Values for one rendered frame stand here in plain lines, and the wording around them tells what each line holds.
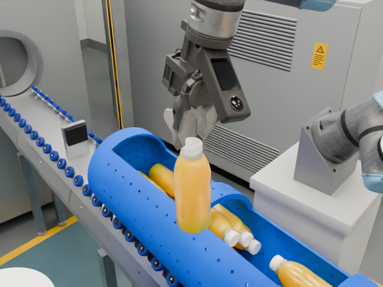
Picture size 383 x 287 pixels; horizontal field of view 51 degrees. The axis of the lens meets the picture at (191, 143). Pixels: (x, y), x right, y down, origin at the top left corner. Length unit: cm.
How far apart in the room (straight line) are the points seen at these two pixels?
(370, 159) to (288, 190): 28
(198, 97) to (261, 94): 200
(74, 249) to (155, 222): 168
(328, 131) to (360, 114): 10
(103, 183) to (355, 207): 73
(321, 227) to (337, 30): 132
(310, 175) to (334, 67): 120
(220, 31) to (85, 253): 221
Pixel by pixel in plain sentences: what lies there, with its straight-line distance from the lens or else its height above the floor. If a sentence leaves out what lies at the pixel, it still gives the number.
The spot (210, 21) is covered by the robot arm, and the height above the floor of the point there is 172.
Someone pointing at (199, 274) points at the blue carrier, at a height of 114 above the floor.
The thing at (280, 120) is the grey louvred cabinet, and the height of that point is 68.
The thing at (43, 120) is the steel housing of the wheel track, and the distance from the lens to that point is 215.
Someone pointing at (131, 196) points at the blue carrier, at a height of 117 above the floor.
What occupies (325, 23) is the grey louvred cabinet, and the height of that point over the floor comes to 133.
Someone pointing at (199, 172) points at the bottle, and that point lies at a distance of 70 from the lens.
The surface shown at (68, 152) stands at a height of 96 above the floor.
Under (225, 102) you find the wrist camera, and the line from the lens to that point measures 57.
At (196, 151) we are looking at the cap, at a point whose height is 150.
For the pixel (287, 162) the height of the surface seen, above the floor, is 115.
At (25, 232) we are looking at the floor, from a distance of 291.
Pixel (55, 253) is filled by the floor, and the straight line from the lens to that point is 270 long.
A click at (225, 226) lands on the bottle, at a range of 102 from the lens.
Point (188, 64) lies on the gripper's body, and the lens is 64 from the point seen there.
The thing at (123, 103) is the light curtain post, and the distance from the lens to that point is 196.
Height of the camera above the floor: 186
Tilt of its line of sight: 31 degrees down
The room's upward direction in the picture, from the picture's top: straight up
